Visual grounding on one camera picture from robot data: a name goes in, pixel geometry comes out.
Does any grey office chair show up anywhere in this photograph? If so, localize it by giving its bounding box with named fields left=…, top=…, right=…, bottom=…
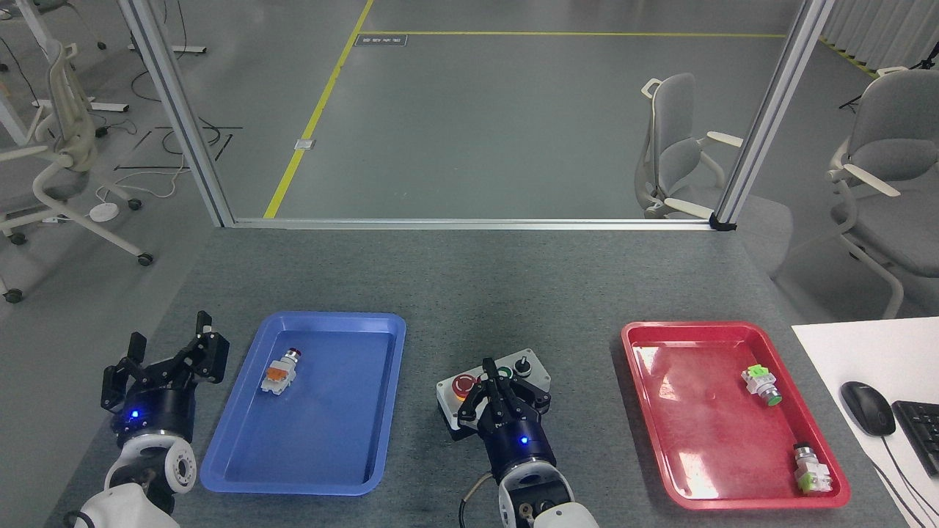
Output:
left=635, top=72, right=794, bottom=279
left=825, top=67, right=939, bottom=320

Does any blue plastic tray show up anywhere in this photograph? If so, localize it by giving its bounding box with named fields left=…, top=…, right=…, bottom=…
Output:
left=200, top=312, right=407, bottom=496

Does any white curtain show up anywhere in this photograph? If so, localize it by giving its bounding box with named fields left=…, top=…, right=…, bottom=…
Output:
left=818, top=0, right=939, bottom=74

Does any silver aluminium post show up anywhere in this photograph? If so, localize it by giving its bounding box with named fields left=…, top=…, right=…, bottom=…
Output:
left=117, top=0, right=235, bottom=228
left=710, top=0, right=837, bottom=232

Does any white desk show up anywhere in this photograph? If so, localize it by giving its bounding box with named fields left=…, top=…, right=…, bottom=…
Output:
left=791, top=317, right=939, bottom=528

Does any grey push-button control box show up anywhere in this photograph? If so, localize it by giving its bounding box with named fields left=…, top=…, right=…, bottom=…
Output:
left=436, top=348, right=551, bottom=441

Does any silver push button green block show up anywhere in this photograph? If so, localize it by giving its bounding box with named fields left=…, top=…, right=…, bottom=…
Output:
left=792, top=442, right=835, bottom=496

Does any black keyboard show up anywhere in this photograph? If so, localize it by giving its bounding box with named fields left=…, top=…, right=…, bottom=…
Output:
left=891, top=400, right=939, bottom=477

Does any white desk foot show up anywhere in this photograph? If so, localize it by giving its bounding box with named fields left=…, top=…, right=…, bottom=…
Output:
left=33, top=99, right=130, bottom=114

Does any green push button switch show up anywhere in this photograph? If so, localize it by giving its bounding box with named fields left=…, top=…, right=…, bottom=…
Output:
left=740, top=364, right=783, bottom=407

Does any red push button orange block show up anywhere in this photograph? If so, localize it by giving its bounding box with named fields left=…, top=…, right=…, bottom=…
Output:
left=260, top=348, right=305, bottom=397

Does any black computer mouse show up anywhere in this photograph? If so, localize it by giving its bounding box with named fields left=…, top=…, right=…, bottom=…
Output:
left=840, top=381, right=897, bottom=438

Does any black mouse cable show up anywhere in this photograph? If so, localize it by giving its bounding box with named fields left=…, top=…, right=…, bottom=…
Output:
left=875, top=433, right=939, bottom=528

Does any silver aluminium rail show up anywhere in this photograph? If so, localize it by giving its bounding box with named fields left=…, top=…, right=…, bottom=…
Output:
left=231, top=217, right=716, bottom=232

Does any white floor cable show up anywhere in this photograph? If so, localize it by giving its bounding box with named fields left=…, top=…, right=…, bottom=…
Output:
left=95, top=150, right=191, bottom=208

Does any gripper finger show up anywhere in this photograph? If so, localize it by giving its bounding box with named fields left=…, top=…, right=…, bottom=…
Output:
left=101, top=332, right=159, bottom=413
left=497, top=365, right=552, bottom=420
left=458, top=358, right=500, bottom=434
left=164, top=311, right=230, bottom=386

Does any white mesh office chair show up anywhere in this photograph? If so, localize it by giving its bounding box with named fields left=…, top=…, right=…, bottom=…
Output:
left=0, top=40, right=155, bottom=305

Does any red plastic tray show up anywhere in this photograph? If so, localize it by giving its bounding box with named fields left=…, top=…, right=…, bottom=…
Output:
left=621, top=320, right=852, bottom=510

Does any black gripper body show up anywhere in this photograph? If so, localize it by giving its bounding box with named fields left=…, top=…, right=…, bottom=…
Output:
left=110, top=384, right=198, bottom=448
left=478, top=409, right=557, bottom=482

